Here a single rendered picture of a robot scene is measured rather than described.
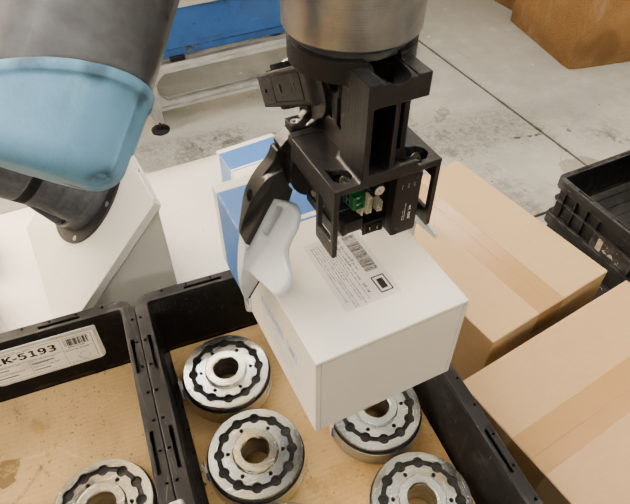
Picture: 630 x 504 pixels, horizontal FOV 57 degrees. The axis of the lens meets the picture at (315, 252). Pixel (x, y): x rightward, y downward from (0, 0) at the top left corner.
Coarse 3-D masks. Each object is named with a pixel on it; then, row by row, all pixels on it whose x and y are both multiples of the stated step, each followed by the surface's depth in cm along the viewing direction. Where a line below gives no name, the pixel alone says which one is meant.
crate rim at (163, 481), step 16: (112, 304) 66; (128, 304) 66; (48, 320) 64; (64, 320) 65; (80, 320) 65; (128, 320) 64; (0, 336) 63; (16, 336) 63; (32, 336) 63; (128, 336) 63; (144, 368) 60; (144, 384) 59; (144, 400) 58; (144, 416) 56; (160, 432) 55; (160, 448) 54; (160, 464) 53; (160, 480) 52; (160, 496) 51
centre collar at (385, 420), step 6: (390, 402) 64; (396, 402) 64; (390, 408) 64; (396, 408) 64; (360, 414) 63; (366, 414) 63; (390, 414) 63; (396, 414) 64; (360, 420) 63; (366, 420) 63; (372, 420) 63; (378, 420) 63; (384, 420) 63; (390, 420) 63; (372, 426) 63; (378, 426) 63
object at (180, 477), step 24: (168, 288) 68; (192, 288) 68; (144, 312) 65; (144, 336) 63; (456, 384) 59; (168, 408) 57; (480, 408) 57; (168, 432) 55; (480, 432) 55; (168, 456) 53; (504, 456) 53
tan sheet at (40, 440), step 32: (64, 384) 70; (96, 384) 70; (128, 384) 70; (0, 416) 67; (32, 416) 67; (64, 416) 67; (96, 416) 67; (128, 416) 67; (0, 448) 64; (32, 448) 64; (64, 448) 64; (96, 448) 64; (128, 448) 64; (0, 480) 62; (32, 480) 62; (64, 480) 62
